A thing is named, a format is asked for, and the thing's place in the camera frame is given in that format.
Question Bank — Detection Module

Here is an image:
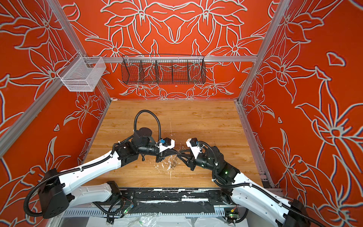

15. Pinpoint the black wire wall basket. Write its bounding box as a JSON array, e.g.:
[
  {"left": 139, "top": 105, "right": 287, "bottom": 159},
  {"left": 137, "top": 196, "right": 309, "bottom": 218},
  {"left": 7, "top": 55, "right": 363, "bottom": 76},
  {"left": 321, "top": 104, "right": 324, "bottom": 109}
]
[{"left": 121, "top": 54, "right": 207, "bottom": 85}]

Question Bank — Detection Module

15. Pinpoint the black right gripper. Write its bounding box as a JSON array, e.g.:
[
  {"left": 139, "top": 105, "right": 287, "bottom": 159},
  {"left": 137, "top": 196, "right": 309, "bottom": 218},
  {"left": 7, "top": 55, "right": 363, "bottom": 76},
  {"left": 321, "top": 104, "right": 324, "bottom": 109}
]
[{"left": 179, "top": 148, "right": 220, "bottom": 173}]

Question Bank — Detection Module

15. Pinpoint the white wire wall basket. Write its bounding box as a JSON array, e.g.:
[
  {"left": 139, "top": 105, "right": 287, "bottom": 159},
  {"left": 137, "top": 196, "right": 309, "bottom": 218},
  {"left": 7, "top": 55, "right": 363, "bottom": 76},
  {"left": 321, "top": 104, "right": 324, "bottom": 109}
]
[{"left": 56, "top": 52, "right": 106, "bottom": 92}]

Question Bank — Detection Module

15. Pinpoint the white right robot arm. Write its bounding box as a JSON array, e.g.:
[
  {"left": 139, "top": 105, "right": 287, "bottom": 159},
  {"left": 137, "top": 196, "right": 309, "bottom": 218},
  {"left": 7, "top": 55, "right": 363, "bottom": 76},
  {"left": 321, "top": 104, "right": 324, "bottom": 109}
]
[{"left": 177, "top": 146, "right": 312, "bottom": 227}]

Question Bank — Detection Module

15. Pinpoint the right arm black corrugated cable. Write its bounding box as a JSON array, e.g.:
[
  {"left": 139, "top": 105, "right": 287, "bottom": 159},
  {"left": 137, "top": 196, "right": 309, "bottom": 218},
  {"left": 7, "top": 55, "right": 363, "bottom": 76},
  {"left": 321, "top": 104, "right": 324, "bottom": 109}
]
[{"left": 197, "top": 141, "right": 327, "bottom": 227}]

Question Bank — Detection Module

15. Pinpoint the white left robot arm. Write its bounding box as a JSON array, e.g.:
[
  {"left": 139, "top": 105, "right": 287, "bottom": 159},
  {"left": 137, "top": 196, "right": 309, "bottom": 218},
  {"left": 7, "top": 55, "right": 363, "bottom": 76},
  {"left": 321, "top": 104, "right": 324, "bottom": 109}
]
[{"left": 34, "top": 127, "right": 175, "bottom": 219}]

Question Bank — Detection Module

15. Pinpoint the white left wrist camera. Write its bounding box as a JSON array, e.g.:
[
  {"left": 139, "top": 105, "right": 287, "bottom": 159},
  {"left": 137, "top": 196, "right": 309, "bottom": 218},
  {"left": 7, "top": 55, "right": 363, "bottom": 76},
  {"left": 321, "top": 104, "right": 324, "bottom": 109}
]
[{"left": 158, "top": 138, "right": 175, "bottom": 153}]

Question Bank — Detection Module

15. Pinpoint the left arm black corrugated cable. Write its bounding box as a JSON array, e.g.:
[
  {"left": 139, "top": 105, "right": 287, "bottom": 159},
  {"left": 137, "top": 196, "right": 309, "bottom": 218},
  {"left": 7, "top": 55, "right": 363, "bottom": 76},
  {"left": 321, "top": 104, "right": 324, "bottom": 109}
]
[{"left": 23, "top": 110, "right": 162, "bottom": 218}]

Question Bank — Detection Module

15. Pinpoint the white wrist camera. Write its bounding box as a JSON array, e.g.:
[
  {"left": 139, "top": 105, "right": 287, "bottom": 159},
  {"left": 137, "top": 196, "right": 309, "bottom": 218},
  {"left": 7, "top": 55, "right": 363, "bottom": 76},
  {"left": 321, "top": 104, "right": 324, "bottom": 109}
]
[
  {"left": 186, "top": 138, "right": 201, "bottom": 159},
  {"left": 158, "top": 138, "right": 175, "bottom": 153}
]

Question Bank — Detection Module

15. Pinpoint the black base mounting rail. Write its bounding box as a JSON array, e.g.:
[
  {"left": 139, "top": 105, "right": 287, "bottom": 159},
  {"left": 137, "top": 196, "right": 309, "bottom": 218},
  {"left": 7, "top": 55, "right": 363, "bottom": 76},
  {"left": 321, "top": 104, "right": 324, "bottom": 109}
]
[{"left": 95, "top": 187, "right": 247, "bottom": 216}]

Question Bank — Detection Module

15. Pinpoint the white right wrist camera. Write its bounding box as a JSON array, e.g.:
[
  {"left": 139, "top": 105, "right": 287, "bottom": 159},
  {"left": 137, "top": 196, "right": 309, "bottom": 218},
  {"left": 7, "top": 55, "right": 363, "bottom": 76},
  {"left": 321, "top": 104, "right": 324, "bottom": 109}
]
[{"left": 186, "top": 138, "right": 201, "bottom": 159}]

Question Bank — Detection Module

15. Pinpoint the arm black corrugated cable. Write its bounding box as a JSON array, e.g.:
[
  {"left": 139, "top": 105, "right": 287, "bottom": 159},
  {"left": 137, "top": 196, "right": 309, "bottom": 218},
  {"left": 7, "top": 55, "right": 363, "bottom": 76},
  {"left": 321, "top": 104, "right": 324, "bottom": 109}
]
[
  {"left": 23, "top": 110, "right": 162, "bottom": 218},
  {"left": 197, "top": 141, "right": 327, "bottom": 227}
]

